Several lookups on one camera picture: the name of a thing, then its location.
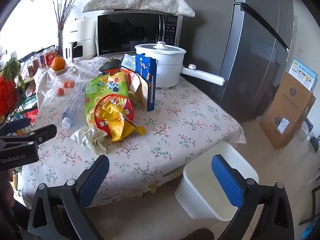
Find large orange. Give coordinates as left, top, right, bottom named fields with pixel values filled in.
left=51, top=56, right=66, bottom=71

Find white electric pot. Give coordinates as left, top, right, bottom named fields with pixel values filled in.
left=135, top=42, right=225, bottom=89

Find white paper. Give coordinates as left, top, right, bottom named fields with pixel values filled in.
left=71, top=126, right=108, bottom=155

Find dark green squash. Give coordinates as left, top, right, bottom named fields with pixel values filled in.
left=98, top=57, right=123, bottom=72

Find red net decoration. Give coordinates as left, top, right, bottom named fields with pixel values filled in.
left=0, top=76, right=19, bottom=117

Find green plant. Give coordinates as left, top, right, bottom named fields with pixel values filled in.
left=0, top=57, right=25, bottom=90

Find glass jar with cork lid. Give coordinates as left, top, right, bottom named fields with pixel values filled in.
left=49, top=66, right=80, bottom=98

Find floral cloth cover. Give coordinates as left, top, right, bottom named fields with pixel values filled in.
left=82, top=0, right=195, bottom=18

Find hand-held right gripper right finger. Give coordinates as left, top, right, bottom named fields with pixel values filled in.
left=211, top=154, right=294, bottom=240

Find black wire rack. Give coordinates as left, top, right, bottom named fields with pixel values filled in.
left=0, top=50, right=42, bottom=130

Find white air fryer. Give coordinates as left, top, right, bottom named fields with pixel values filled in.
left=62, top=17, right=98, bottom=62

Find yellow plastic wrapper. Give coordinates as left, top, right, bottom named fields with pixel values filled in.
left=99, top=104, right=146, bottom=143

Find clear plastic bottle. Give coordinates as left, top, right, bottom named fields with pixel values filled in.
left=61, top=85, right=85, bottom=128

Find floral tablecloth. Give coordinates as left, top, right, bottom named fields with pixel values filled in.
left=21, top=55, right=247, bottom=209

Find red and white carton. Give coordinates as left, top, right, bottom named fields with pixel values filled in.
left=105, top=69, right=142, bottom=93

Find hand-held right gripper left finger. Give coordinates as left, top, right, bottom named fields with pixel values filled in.
left=27, top=154, right=110, bottom=240

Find grey refrigerator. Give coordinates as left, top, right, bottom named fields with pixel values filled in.
left=185, top=0, right=294, bottom=123

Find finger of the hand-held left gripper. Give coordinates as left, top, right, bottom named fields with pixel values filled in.
left=0, top=118, right=31, bottom=137
left=24, top=124, right=57, bottom=147

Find blue carton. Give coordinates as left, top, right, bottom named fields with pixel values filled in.
left=135, top=53, right=157, bottom=112

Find blue and white tissue pack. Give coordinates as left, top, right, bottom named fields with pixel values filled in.
left=301, top=119, right=314, bottom=135

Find glass jar with red contents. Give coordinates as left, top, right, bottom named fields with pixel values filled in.
left=44, top=45, right=57, bottom=68
left=31, top=52, right=47, bottom=70

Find black microwave oven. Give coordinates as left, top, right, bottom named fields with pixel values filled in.
left=96, top=9, right=184, bottom=57

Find dried bare branches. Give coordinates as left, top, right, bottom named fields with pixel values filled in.
left=52, top=0, right=83, bottom=55

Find red instant noodle bowl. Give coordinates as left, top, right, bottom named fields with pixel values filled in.
left=94, top=95, right=135, bottom=135

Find blue and white box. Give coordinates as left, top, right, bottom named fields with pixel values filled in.
left=290, top=59, right=318, bottom=92

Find green snack bag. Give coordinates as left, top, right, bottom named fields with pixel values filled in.
left=84, top=71, right=130, bottom=125

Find white bin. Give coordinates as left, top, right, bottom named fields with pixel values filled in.
left=174, top=142, right=259, bottom=222

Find brown paper packaging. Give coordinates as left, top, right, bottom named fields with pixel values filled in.
left=127, top=76, right=149, bottom=110

